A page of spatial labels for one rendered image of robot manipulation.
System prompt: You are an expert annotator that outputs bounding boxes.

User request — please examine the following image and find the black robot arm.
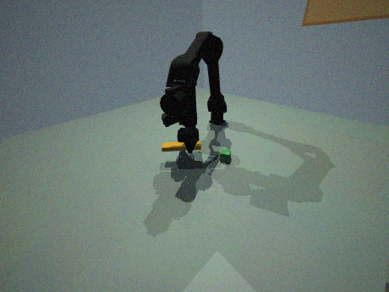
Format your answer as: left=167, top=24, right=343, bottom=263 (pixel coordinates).
left=160, top=31, right=227, bottom=127

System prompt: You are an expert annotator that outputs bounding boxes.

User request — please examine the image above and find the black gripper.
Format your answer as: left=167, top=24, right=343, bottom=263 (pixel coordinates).
left=178, top=104, right=199, bottom=153

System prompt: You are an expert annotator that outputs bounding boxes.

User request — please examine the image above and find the orange bar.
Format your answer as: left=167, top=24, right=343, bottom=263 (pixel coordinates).
left=162, top=140, right=201, bottom=152

